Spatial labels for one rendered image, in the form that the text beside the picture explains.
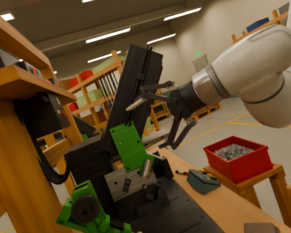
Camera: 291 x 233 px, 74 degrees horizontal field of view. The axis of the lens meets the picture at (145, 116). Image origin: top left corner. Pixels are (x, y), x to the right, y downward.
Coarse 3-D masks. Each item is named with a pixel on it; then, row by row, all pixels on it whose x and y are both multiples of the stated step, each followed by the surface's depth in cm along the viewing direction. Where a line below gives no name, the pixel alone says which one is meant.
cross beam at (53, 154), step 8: (56, 144) 124; (64, 144) 140; (48, 152) 105; (56, 152) 117; (64, 152) 132; (48, 160) 101; (56, 160) 112; (0, 200) 56; (0, 208) 54; (0, 216) 53
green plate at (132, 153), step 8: (112, 128) 88; (120, 128) 89; (128, 128) 89; (112, 136) 88; (120, 136) 88; (128, 136) 88; (136, 136) 88; (128, 144) 87; (136, 144) 88; (120, 152) 86; (128, 152) 87; (136, 152) 87; (144, 152) 87; (128, 160) 86; (136, 160) 86; (128, 168) 85; (136, 168) 85
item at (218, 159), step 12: (216, 144) 123; (228, 144) 123; (240, 144) 117; (252, 144) 104; (216, 156) 104; (228, 156) 106; (240, 156) 93; (252, 156) 93; (264, 156) 94; (216, 168) 112; (228, 168) 94; (240, 168) 93; (252, 168) 93; (264, 168) 93; (240, 180) 93
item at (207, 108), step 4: (216, 104) 700; (220, 104) 705; (204, 108) 680; (208, 108) 686; (212, 108) 690; (196, 112) 663; (200, 112) 671; (204, 112) 675; (208, 112) 682; (192, 116) 678; (196, 116) 661; (184, 120) 730
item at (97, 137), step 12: (84, 144) 97; (96, 144) 91; (72, 156) 90; (84, 156) 91; (96, 156) 91; (108, 156) 96; (72, 168) 90; (84, 168) 90; (96, 168) 91; (108, 168) 93; (84, 180) 91; (96, 180) 92; (96, 192) 92; (108, 192) 93; (108, 204) 93
